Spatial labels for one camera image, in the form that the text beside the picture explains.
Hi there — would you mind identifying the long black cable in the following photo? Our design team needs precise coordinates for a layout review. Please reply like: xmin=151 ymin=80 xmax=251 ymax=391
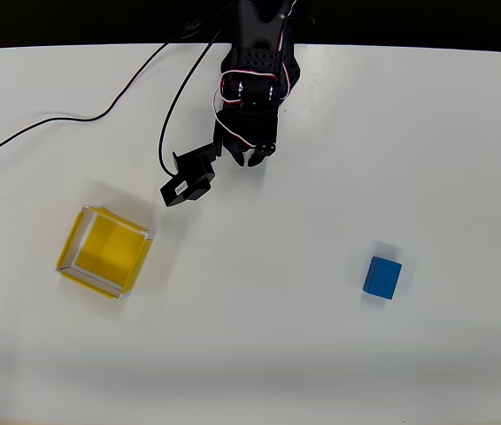
xmin=0 ymin=19 xmax=203 ymax=172

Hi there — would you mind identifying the yellow open box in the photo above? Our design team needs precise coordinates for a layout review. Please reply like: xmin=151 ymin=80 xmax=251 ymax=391
xmin=55 ymin=205 xmax=158 ymax=302

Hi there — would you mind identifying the blue block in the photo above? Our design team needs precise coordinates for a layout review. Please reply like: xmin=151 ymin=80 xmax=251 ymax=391
xmin=361 ymin=254 xmax=404 ymax=301

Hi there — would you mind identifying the black camera cable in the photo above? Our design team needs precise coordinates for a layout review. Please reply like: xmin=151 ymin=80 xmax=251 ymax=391
xmin=158 ymin=26 xmax=225 ymax=177

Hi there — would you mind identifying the black camera with white label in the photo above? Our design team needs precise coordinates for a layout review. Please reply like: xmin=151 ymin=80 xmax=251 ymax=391
xmin=158 ymin=141 xmax=223 ymax=208

